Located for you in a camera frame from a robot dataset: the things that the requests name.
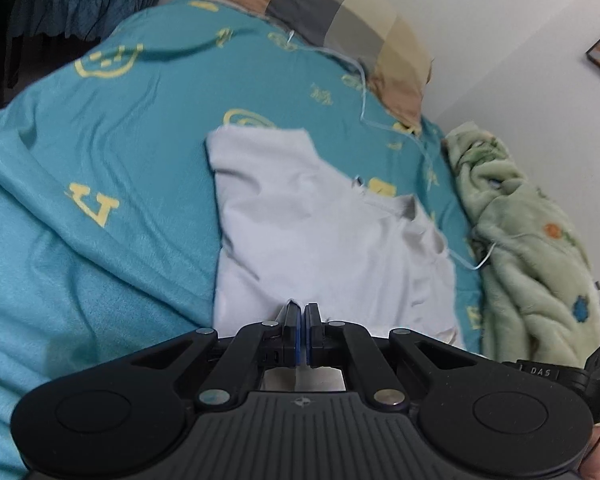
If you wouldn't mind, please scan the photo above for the teal bed sheet yellow print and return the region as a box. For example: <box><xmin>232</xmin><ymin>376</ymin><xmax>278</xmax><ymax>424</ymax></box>
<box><xmin>0</xmin><ymin>0</ymin><xmax>486</xmax><ymax>480</ymax></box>

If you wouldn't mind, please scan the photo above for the white t-shirt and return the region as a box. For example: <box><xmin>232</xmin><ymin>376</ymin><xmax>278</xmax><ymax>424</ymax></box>
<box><xmin>204</xmin><ymin>127</ymin><xmax>468</xmax><ymax>392</ymax></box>

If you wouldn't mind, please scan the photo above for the white cable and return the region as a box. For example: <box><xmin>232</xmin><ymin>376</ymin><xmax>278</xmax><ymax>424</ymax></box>
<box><xmin>285</xmin><ymin>30</ymin><xmax>531</xmax><ymax>272</ymax></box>

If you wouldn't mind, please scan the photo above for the checked pillow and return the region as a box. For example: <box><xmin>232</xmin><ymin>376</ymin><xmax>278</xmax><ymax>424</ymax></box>
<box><xmin>200</xmin><ymin>0</ymin><xmax>433</xmax><ymax>133</ymax></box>

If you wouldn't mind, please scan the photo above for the green fleece blanket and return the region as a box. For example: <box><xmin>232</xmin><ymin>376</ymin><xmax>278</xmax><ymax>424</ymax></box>
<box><xmin>442</xmin><ymin>122</ymin><xmax>600</xmax><ymax>367</ymax></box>

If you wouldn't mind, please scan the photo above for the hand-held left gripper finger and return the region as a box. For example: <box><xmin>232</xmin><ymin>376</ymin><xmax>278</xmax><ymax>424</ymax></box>
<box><xmin>305</xmin><ymin>301</ymin><xmax>483</xmax><ymax>409</ymax></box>
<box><xmin>130</xmin><ymin>300</ymin><xmax>304</xmax><ymax>408</ymax></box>

